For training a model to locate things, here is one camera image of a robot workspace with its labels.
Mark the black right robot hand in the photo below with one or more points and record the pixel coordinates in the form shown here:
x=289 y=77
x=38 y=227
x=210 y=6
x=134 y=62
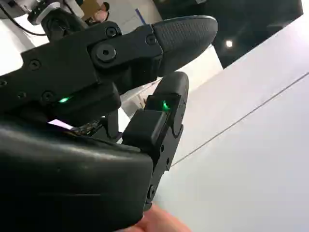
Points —
x=60 y=174

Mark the person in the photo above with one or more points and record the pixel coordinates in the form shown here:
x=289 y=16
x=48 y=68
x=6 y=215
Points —
x=102 y=11

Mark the round ceiling light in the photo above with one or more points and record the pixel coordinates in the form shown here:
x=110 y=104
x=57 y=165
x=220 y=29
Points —
x=228 y=43

